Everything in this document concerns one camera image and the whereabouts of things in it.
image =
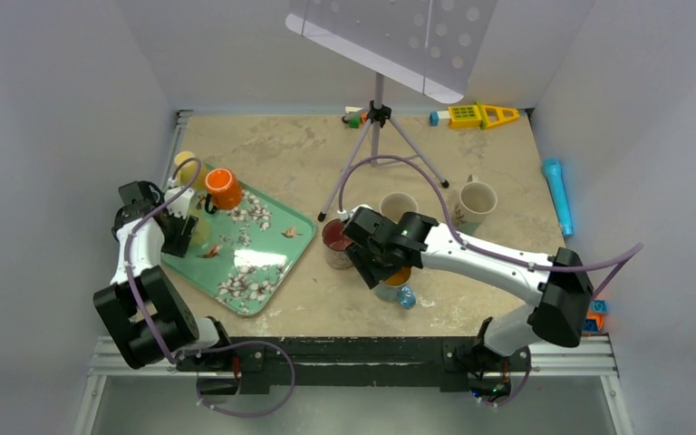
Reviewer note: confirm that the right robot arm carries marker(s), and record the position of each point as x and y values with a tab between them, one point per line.
555	291

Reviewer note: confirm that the blue white toy block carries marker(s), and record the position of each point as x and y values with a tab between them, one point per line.
439	118

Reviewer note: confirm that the yellow green toy ramp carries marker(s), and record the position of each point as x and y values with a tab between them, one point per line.
493	116

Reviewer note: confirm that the cream dragon mug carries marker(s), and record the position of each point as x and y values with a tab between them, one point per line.
396	204

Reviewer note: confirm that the green floral tray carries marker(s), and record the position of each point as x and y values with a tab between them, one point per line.
250	250

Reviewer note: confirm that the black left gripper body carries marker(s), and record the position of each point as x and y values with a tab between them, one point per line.
176	226

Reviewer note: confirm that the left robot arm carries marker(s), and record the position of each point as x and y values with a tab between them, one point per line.
141	309

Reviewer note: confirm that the pink skull mug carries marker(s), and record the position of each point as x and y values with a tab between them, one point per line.
335	245

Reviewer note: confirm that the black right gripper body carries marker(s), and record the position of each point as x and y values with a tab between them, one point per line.
370	263

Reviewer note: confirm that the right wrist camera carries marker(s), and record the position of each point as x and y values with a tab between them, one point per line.
346	215

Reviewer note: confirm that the yellow mug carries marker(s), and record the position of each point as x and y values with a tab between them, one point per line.
191	173

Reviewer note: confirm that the blue toy flashlight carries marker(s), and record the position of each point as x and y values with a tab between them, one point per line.
553	172

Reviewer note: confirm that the blue butterfly mug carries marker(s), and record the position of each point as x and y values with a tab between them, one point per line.
396	289

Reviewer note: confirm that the yellow toy grid block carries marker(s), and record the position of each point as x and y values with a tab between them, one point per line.
465	116

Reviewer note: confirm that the lime green mug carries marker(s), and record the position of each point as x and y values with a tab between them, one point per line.
202	229

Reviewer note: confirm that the white music stand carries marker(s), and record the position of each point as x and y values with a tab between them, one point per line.
430	47

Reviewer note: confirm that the small toy blocks pile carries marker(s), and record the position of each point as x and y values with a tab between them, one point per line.
595	317

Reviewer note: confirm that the orange mug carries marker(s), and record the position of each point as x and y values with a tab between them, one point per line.
224	191

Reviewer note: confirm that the cream coral shell mug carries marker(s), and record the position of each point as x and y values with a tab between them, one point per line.
471	205

